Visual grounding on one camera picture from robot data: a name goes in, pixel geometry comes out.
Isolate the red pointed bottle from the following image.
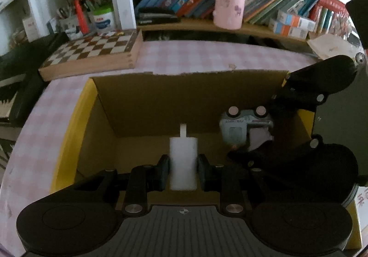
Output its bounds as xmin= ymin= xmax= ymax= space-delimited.
xmin=74 ymin=0 xmax=90 ymax=35

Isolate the wooden chess board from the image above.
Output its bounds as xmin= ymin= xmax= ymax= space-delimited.
xmin=38 ymin=29 xmax=143 ymax=81

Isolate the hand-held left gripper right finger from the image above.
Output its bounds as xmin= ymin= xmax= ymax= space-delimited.
xmin=196 ymin=155 xmax=288 ymax=215

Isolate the pink printed cup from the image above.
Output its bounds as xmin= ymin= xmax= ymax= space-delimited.
xmin=213 ymin=0 xmax=248 ymax=30

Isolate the white plastic bottle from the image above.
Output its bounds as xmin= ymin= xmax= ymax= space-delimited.
xmin=169 ymin=123 xmax=199 ymax=191

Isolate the white jar green lid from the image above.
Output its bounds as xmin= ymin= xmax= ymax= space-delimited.
xmin=92 ymin=5 xmax=116 ymax=30

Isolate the black electronic keyboard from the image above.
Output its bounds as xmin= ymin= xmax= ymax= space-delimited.
xmin=0 ymin=31 xmax=69 ymax=128

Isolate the small white box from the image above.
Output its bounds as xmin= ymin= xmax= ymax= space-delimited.
xmin=22 ymin=17 xmax=39 ymax=42

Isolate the orange white medicine box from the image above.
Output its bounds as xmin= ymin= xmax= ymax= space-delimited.
xmin=288 ymin=27 xmax=311 ymax=40
xmin=277 ymin=10 xmax=317 ymax=31
xmin=269 ymin=19 xmax=291 ymax=36

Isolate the pen holder with pens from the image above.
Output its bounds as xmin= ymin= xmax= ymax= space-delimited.
xmin=56 ymin=0 xmax=95 ymax=37

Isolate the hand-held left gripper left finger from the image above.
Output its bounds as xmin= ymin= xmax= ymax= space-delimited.
xmin=73 ymin=155 xmax=171 ymax=216

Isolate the pink printed desktop mat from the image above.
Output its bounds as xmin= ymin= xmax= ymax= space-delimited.
xmin=0 ymin=40 xmax=325 ymax=257

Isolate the black stapler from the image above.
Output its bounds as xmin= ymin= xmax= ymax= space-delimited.
xmin=136 ymin=7 xmax=180 ymax=25

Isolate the white wooden bookshelf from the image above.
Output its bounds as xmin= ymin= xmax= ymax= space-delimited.
xmin=0 ymin=0 xmax=368 ymax=45

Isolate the yellow cardboard box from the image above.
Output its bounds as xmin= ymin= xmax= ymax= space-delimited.
xmin=50 ymin=69 xmax=363 ymax=250

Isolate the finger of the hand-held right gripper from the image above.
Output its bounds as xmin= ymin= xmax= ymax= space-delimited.
xmin=228 ymin=136 xmax=324 ymax=178
xmin=269 ymin=56 xmax=358 ymax=115

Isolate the stack of loose papers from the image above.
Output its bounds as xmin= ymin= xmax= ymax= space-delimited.
xmin=308 ymin=34 xmax=363 ymax=60

